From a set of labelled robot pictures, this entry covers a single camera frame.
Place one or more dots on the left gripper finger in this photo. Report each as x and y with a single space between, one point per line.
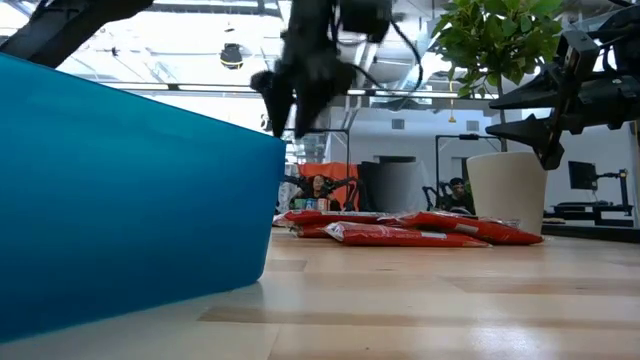
277 100
320 92

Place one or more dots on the black monitor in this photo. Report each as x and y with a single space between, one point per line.
582 175

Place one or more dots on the yellow hanging pendant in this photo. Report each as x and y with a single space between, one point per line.
451 119

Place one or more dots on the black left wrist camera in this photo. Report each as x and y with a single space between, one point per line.
367 17

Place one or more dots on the grey cylinder bin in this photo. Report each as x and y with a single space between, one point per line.
400 185

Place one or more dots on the black dome ceiling lamp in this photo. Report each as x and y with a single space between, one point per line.
231 56

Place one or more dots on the blue plastic basket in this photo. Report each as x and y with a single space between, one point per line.
125 200

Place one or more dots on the background black robot arm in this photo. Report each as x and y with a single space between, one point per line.
432 197

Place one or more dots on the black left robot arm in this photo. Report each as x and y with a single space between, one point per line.
60 25

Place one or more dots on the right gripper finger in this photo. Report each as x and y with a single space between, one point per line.
525 131
540 92

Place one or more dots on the black aluminium table frame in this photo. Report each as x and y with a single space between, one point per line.
590 234

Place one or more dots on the dark background bench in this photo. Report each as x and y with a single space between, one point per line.
590 209

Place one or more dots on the person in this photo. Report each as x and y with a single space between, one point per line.
456 192
316 187

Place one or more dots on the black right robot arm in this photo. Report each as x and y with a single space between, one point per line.
631 100

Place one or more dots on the green leafy plant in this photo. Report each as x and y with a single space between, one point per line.
495 35

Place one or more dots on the round white plant pot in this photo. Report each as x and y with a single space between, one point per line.
505 195

